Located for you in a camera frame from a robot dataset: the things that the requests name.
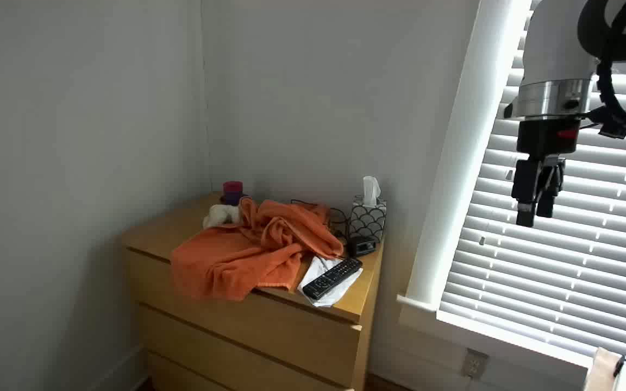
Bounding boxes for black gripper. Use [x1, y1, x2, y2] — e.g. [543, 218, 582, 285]
[510, 117, 582, 230]

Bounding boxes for orange towel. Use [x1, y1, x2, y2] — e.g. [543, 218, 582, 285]
[170, 195, 348, 302]

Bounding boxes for large white window blinds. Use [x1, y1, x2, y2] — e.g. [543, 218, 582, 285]
[439, 0, 626, 367]

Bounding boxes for white tissue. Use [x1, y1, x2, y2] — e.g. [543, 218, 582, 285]
[358, 174, 383, 209]

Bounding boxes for scale-patterned tissue box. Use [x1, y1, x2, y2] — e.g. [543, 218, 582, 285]
[346, 198, 389, 247]

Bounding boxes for black alarm clock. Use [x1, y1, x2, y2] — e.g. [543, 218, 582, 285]
[346, 235, 381, 258]

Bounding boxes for beige rounded object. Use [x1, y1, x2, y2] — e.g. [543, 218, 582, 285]
[582, 346, 626, 391]

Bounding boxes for black remote control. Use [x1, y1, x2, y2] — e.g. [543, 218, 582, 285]
[300, 258, 364, 305]

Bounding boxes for dark red candle jar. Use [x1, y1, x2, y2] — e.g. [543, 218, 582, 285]
[219, 178, 247, 209]

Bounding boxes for light wooden dresser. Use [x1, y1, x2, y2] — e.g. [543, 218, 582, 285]
[119, 191, 387, 391]

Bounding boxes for small white object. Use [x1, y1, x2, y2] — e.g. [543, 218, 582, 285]
[199, 203, 244, 230]

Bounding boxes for white window frame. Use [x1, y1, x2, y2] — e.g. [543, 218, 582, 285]
[396, 0, 594, 371]

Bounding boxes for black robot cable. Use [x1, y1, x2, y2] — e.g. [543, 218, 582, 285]
[576, 0, 626, 141]

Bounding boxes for white wall outlet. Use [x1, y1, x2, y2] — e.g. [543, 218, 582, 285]
[460, 347, 490, 382]

